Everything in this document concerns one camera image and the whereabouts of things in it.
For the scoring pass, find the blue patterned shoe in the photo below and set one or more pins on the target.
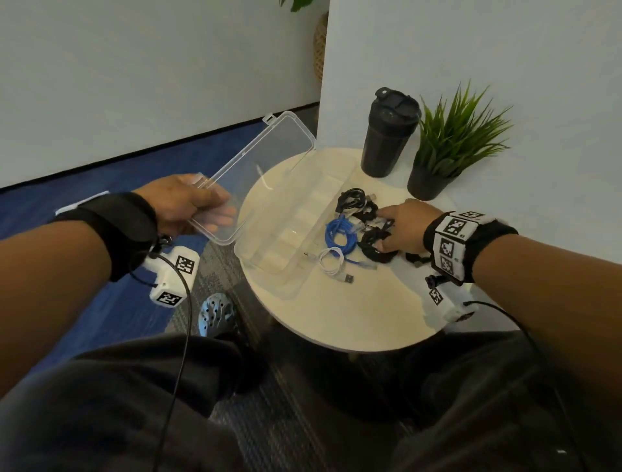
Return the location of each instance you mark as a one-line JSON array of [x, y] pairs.
[[216, 316]]

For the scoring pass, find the person's left hand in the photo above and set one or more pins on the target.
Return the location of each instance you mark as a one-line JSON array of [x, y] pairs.
[[180, 204]]

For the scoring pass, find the person's left forearm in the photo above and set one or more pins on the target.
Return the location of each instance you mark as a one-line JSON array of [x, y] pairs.
[[48, 292]]

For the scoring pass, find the person's right hand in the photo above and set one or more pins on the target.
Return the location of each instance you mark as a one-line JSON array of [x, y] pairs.
[[413, 223]]

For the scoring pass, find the round white table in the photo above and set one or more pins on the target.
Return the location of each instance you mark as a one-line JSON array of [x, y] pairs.
[[369, 316]]

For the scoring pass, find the black marker wristband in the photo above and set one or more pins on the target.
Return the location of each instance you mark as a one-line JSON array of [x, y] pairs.
[[486, 243], [121, 228]]

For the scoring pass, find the large leafy green plant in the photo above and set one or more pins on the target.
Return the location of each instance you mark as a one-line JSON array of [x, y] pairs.
[[320, 44]]

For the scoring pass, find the person's right forearm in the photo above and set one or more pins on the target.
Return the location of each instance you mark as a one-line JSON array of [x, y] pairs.
[[559, 301]]

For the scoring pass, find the person's dark trousers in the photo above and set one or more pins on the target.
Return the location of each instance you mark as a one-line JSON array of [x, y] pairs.
[[121, 413]]

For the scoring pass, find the small potted grass plant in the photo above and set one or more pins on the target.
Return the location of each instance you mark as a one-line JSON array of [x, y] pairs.
[[452, 141]]

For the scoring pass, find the clear plastic storage bin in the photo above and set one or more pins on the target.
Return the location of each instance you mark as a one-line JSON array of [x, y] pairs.
[[282, 209]]

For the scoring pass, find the black tumbler with lid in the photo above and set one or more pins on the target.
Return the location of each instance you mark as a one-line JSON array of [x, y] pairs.
[[389, 136]]

